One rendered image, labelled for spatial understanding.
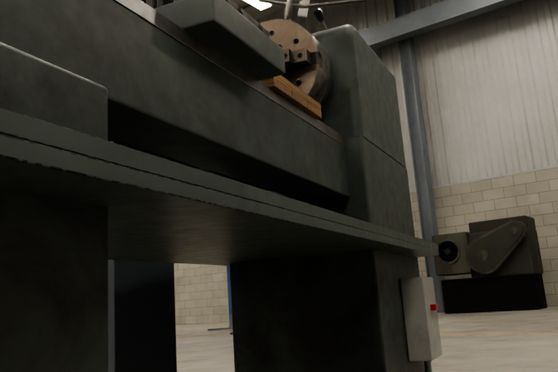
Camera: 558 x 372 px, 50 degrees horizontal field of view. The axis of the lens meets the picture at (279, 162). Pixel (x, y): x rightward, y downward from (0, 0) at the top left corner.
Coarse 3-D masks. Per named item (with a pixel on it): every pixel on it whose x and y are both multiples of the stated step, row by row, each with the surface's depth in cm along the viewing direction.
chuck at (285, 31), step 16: (272, 32) 182; (288, 32) 179; (304, 32) 176; (288, 48) 178; (320, 48) 177; (320, 64) 176; (288, 80) 176; (304, 80) 174; (320, 80) 175; (320, 96) 179
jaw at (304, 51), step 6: (288, 54) 170; (294, 54) 172; (300, 54) 171; (306, 54) 171; (312, 54) 174; (318, 54) 176; (288, 60) 170; (294, 60) 172; (300, 60) 171; (306, 60) 170; (312, 60) 174; (318, 60) 175; (288, 66) 174; (294, 66) 174; (300, 66) 175
